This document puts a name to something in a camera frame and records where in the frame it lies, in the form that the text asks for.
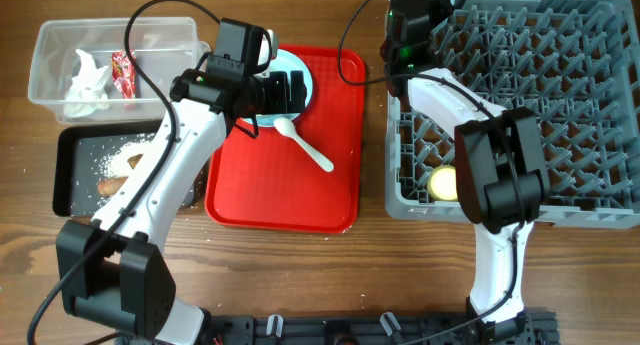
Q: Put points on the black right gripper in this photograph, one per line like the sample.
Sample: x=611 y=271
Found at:
x=437 y=6

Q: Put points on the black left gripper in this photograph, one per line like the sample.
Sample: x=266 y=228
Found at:
x=277 y=101

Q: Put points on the white plastic spoon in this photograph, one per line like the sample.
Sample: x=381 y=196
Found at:
x=287 y=129

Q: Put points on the red snack wrapper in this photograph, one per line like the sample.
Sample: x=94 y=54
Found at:
x=123 y=74

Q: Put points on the yellow plastic cup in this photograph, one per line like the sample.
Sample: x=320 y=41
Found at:
x=442 y=184

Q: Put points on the brown food scrap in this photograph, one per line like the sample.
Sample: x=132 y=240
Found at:
x=134 y=160

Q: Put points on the pile of white rice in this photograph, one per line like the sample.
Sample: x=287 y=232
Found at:
x=114 y=163

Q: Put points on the white tissue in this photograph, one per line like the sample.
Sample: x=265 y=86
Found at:
x=87 y=93

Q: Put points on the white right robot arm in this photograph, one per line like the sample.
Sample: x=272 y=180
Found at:
x=501 y=176

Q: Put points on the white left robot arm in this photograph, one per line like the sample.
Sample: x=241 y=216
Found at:
x=112 y=270

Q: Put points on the grey dishwasher rack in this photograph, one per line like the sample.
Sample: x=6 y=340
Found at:
x=575 y=65

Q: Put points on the light blue plate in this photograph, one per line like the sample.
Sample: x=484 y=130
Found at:
x=285 y=61

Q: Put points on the red serving tray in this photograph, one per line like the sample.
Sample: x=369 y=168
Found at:
x=269 y=182

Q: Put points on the clear plastic bin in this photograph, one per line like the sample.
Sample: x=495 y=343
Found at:
x=162 y=46

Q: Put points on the black tray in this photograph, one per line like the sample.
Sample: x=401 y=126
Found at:
x=75 y=193

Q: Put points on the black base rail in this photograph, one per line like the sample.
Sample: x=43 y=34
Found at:
x=530 y=328

